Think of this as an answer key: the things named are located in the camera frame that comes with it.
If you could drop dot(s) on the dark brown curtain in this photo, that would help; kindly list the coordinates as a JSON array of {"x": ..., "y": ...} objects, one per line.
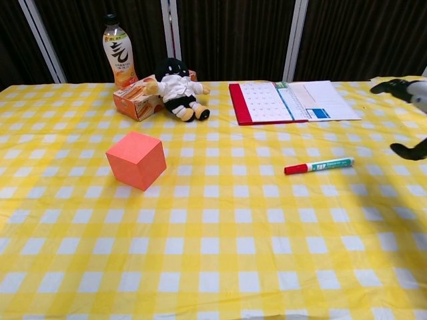
[{"x": 233, "y": 36}]

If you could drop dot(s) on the yellow checkered tablecloth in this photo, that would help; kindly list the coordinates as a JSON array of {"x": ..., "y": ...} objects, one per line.
[{"x": 166, "y": 233}]

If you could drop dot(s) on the black and white plush doll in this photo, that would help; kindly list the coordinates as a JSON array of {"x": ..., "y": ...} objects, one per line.
[{"x": 178, "y": 90}]

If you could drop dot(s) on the red edged desk calendar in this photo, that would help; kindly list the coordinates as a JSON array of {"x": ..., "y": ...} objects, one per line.
[{"x": 290, "y": 101}]

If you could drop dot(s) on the white frame post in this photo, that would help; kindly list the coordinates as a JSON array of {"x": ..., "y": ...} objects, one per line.
[
  {"x": 43, "y": 38},
  {"x": 171, "y": 30},
  {"x": 294, "y": 40}
]

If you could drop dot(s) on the orange tissue box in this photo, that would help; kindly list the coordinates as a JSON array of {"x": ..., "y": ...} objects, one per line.
[{"x": 136, "y": 100}]

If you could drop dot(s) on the red capped green marker pen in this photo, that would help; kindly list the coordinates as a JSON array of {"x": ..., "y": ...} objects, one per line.
[{"x": 317, "y": 166}]

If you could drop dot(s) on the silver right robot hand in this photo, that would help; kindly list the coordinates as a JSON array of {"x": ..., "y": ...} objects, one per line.
[{"x": 405, "y": 89}]

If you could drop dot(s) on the orange drink bottle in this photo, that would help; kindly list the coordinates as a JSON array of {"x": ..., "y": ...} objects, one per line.
[{"x": 119, "y": 56}]

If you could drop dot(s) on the orange cube block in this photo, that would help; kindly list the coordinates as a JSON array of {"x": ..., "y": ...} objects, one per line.
[{"x": 138, "y": 161}]

